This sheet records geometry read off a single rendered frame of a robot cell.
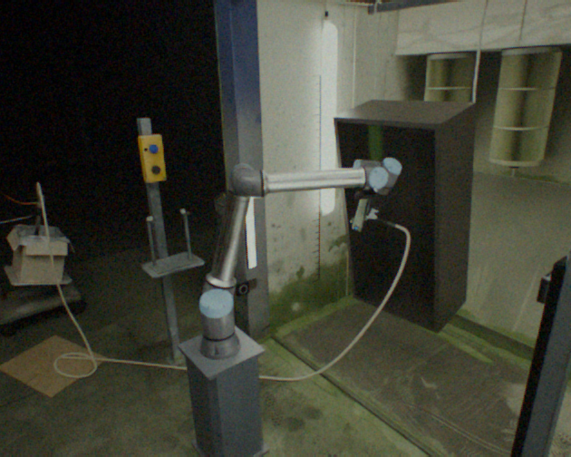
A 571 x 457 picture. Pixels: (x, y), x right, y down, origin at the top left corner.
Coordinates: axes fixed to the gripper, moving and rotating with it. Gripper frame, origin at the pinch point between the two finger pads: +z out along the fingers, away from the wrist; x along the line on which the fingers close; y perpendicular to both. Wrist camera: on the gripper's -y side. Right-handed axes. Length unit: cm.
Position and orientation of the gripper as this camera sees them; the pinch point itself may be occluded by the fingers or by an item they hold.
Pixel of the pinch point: (365, 216)
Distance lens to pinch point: 225.3
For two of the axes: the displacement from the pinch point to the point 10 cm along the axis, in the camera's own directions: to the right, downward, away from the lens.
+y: 9.4, 3.3, -0.9
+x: 3.0, -6.8, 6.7
